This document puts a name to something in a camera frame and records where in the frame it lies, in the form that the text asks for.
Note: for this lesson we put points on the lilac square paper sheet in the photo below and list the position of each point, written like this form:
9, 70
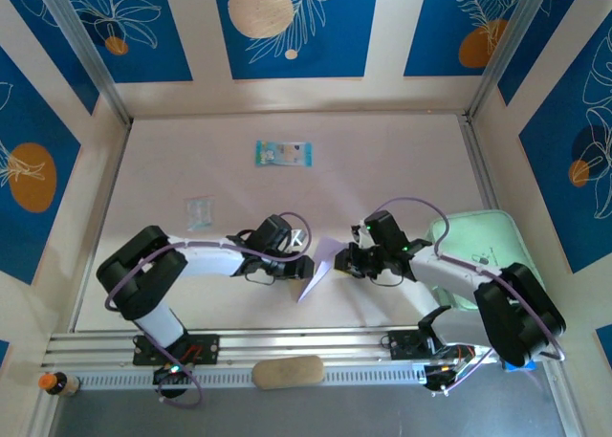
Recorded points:
325, 253

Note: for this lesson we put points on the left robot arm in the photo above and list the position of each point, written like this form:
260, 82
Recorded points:
138, 274

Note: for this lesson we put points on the clear plastic wrapper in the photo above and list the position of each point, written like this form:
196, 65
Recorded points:
200, 213

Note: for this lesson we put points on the beige oval wooden block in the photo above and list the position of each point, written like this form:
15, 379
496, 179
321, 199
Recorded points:
287, 372

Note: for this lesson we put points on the blue snack packet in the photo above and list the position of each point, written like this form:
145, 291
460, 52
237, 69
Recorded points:
283, 154

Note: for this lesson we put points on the blue sponge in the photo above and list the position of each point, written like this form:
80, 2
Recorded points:
526, 367

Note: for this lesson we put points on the small orange-capped bottle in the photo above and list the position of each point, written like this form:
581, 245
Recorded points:
59, 384

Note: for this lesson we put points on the aluminium mounting rail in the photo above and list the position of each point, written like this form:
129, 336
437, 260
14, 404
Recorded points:
306, 343

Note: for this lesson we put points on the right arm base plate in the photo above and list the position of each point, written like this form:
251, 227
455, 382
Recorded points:
401, 346

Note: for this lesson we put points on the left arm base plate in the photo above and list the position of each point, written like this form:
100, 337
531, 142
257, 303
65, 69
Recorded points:
205, 348

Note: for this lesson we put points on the aluminium side rail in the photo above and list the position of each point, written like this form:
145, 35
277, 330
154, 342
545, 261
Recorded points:
480, 164
111, 188

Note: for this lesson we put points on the aluminium frame post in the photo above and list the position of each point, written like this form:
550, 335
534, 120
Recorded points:
507, 45
81, 50

